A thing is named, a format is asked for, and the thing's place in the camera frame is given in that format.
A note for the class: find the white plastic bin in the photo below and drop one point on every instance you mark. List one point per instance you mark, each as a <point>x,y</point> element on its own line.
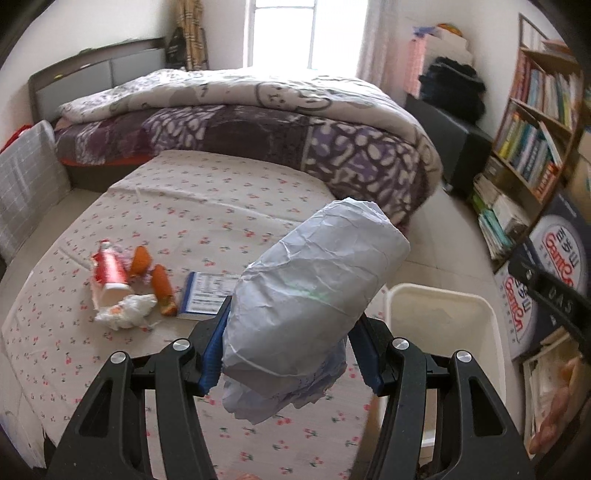
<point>438,314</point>

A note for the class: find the black clothes pile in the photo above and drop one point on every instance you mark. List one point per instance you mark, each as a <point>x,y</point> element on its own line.
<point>452,87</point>

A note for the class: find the dark bed headboard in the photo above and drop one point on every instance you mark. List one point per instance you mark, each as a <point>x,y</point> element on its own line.
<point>92,78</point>

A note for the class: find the dark bed frame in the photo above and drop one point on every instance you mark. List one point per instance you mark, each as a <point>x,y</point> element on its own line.
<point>101,173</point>

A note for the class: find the plaid coat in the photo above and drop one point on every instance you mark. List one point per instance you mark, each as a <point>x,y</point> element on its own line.
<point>191,32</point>

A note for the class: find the wooden bookshelf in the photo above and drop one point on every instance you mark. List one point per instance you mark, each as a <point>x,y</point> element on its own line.
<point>517,138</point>

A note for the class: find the person's left hand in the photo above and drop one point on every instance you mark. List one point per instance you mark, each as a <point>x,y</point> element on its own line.
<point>244,477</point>

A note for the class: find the cherry print tablecloth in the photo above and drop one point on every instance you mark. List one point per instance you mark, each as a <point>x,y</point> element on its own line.
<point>207,203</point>

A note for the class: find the white tissue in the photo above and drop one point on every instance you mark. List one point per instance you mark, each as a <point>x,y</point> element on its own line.
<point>124,311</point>

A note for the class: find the window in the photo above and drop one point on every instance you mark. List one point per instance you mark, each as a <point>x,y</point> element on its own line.
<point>295,32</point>

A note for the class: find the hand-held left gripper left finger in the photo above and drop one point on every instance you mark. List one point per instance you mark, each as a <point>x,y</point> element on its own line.
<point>212,355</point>

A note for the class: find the floor stack of books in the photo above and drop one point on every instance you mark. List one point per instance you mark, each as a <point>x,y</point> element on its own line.
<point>501,217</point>

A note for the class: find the red cloth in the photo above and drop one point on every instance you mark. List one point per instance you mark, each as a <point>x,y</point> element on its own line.
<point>14,138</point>

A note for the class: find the brown cardboard box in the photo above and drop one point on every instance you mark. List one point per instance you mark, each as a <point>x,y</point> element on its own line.
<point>581,166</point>

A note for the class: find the sheer window curtain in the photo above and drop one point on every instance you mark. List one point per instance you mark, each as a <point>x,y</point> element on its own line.
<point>376,41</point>

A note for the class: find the row of shelf books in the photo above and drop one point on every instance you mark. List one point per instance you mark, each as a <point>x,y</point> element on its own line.
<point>531,143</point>

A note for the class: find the red paper cup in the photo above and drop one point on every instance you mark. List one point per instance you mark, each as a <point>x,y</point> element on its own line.
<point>111,272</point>

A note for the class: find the black bag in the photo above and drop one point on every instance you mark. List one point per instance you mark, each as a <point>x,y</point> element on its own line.
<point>176,48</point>

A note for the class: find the person's right hand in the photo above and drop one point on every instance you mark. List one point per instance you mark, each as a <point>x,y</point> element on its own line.
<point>575,371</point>

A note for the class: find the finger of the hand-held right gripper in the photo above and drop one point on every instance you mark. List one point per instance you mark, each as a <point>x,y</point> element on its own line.
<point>524,277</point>

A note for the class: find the black cabinet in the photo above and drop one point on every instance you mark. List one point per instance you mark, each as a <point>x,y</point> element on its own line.
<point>457,147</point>

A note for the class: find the white printed quilt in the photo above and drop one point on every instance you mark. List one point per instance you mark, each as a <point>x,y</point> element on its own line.
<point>258,90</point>

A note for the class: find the pale blue paper bag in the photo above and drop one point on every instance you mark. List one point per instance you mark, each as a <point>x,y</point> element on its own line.
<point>314,295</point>

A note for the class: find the pink and white boards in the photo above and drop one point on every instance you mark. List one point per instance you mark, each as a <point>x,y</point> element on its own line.
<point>434,46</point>

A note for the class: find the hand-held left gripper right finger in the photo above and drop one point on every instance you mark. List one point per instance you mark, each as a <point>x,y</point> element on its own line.
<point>368,360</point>

